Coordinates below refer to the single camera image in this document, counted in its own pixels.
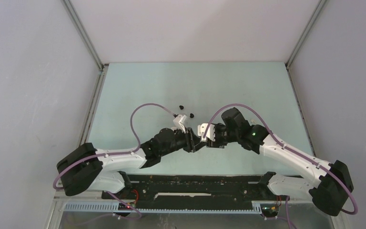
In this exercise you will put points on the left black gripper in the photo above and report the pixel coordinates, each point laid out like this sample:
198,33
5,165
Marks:
189,146

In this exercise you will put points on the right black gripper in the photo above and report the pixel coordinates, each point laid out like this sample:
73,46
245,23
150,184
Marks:
216,143

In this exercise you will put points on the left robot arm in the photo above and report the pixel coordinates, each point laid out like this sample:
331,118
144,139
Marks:
89,168

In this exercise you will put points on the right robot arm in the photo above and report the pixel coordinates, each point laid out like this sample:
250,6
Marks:
328,185

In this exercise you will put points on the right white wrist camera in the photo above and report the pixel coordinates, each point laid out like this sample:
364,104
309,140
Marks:
206,132

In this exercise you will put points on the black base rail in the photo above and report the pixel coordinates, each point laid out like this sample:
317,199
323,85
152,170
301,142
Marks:
203,193

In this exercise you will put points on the aluminium frame post right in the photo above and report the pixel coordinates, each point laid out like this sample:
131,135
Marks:
306,31

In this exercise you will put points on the aluminium frame post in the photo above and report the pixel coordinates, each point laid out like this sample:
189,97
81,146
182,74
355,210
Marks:
74,17
306,31

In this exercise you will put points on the aluminium frame post left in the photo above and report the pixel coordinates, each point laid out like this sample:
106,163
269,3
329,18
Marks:
74,17

